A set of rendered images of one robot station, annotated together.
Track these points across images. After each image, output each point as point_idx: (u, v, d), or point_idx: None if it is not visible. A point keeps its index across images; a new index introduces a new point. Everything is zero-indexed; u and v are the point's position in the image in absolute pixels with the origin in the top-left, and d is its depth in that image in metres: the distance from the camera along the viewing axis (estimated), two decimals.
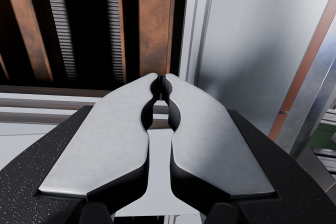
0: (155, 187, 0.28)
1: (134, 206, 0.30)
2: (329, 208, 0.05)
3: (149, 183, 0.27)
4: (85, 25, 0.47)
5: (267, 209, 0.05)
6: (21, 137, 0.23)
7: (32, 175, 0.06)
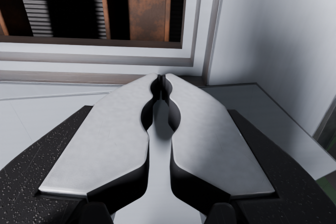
0: (152, 189, 0.19)
1: (123, 217, 0.21)
2: (329, 208, 0.05)
3: None
4: None
5: (267, 209, 0.05)
6: None
7: (32, 175, 0.06)
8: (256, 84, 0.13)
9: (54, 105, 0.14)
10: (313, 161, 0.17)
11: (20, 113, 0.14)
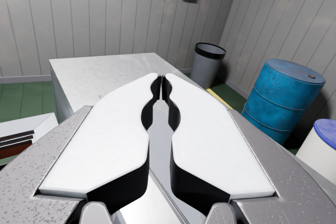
0: None
1: None
2: (329, 208, 0.05)
3: None
4: None
5: (267, 209, 0.05)
6: None
7: (32, 175, 0.06)
8: None
9: None
10: None
11: None
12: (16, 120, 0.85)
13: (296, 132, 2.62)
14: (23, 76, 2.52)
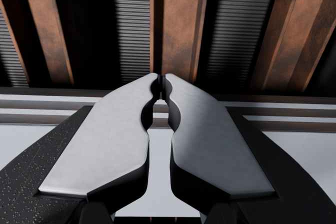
0: None
1: None
2: (329, 208, 0.05)
3: (335, 186, 0.28)
4: None
5: (267, 209, 0.05)
6: None
7: (32, 175, 0.06)
8: None
9: (331, 137, 0.23)
10: None
11: (307, 140, 0.23)
12: None
13: None
14: None
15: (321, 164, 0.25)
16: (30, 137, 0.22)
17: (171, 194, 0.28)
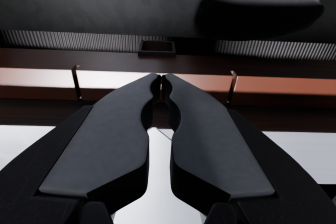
0: (163, 213, 0.30)
1: None
2: (329, 208, 0.05)
3: (157, 215, 0.30)
4: None
5: (267, 209, 0.05)
6: None
7: (32, 175, 0.06)
8: None
9: None
10: None
11: None
12: None
13: None
14: None
15: None
16: None
17: None
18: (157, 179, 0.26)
